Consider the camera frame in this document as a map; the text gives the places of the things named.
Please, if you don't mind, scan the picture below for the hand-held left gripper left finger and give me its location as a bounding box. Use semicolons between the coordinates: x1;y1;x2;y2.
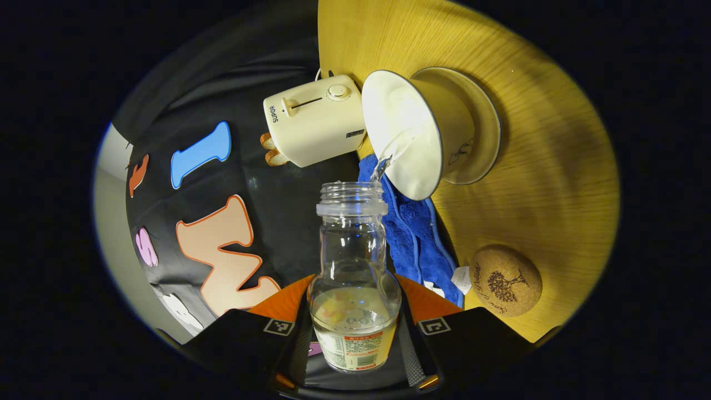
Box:
183;275;315;389

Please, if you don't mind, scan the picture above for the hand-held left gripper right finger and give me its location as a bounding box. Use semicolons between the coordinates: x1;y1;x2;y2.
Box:
397;275;534;389

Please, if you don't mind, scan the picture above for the round cork coaster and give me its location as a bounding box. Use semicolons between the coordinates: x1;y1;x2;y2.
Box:
469;244;543;317

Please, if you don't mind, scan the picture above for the clear plastic water bottle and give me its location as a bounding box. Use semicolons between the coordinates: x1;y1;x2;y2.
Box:
307;182;402;373

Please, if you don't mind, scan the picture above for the cream ceramic teacup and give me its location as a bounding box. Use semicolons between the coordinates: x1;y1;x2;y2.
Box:
362;67;478;201

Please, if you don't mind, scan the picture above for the blue towel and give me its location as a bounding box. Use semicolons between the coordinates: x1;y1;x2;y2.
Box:
358;154;464;308

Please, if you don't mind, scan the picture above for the black backdrop cloth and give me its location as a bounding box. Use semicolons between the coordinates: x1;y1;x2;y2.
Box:
111;0;367;334

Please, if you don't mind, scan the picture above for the cream toaster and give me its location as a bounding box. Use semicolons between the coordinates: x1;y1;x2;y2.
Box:
263;74;367;168

